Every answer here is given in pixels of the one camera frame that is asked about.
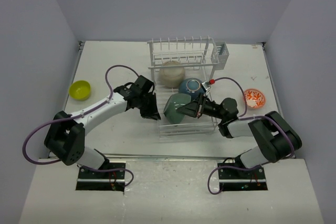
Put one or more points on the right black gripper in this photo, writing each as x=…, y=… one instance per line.
x=193, y=109

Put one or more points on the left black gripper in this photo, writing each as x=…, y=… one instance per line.
x=153, y=113

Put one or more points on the dark green bowl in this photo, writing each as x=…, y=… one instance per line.
x=174, y=102

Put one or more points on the blue bowl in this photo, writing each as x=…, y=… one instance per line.
x=192, y=87

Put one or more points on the white wire dish rack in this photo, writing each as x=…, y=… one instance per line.
x=198, y=56

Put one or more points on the white orange patterned bowl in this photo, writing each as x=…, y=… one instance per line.
x=255, y=99

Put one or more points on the yellow bowl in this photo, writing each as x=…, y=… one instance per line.
x=80, y=90

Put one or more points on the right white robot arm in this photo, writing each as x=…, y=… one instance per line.
x=274, y=137

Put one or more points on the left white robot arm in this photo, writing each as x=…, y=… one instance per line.
x=67, y=133

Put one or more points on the beige bowl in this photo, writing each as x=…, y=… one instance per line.
x=172, y=74

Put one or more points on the grey cutlery holder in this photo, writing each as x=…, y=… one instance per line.
x=223, y=55

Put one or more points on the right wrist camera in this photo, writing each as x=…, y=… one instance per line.
x=206, y=86

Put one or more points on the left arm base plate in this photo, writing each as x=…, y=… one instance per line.
x=91, y=181

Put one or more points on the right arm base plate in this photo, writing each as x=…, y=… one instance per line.
x=236, y=180

